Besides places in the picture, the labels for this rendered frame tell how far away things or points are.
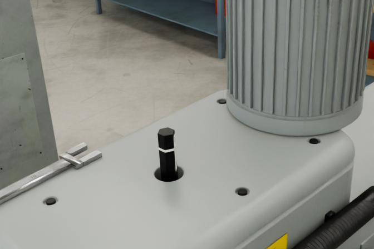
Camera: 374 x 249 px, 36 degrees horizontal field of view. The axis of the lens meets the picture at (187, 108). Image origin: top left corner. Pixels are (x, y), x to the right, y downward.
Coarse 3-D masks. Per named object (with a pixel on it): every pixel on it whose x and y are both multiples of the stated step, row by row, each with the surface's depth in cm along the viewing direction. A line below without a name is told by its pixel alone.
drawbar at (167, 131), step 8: (168, 128) 71; (160, 136) 70; (168, 136) 69; (160, 144) 70; (168, 144) 70; (160, 152) 71; (168, 152) 70; (160, 160) 72; (168, 160) 71; (160, 168) 72; (168, 168) 72; (168, 176) 72; (176, 176) 73
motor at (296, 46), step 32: (256, 0) 73; (288, 0) 70; (320, 0) 70; (352, 0) 71; (256, 32) 75; (288, 32) 72; (320, 32) 72; (352, 32) 74; (256, 64) 77; (288, 64) 75; (320, 64) 74; (352, 64) 77; (256, 96) 79; (288, 96) 77; (320, 96) 77; (352, 96) 79; (256, 128) 81; (288, 128) 78; (320, 128) 78
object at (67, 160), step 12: (84, 144) 79; (60, 156) 76; (72, 156) 76; (84, 156) 76; (96, 156) 76; (48, 168) 74; (60, 168) 74; (24, 180) 72; (36, 180) 72; (0, 192) 70; (12, 192) 70; (0, 204) 69
